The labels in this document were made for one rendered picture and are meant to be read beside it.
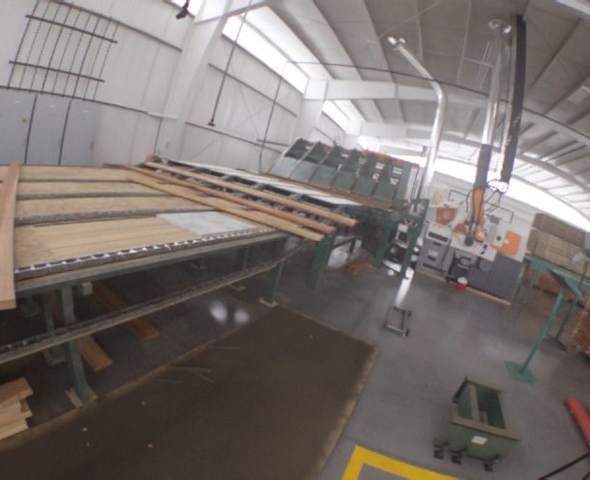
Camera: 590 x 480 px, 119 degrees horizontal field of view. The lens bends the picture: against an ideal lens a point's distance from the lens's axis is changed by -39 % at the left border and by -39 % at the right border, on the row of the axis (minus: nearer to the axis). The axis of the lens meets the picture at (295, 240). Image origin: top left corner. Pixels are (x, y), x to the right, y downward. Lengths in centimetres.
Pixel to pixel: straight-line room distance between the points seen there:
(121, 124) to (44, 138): 238
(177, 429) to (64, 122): 613
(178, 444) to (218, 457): 20
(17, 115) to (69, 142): 139
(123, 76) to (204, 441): 767
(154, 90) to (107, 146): 200
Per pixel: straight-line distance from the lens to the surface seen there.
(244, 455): 153
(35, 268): 113
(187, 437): 156
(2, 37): 729
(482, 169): 700
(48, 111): 662
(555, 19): 889
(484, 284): 692
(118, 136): 795
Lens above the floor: 131
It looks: 13 degrees down
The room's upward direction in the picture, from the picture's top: 14 degrees clockwise
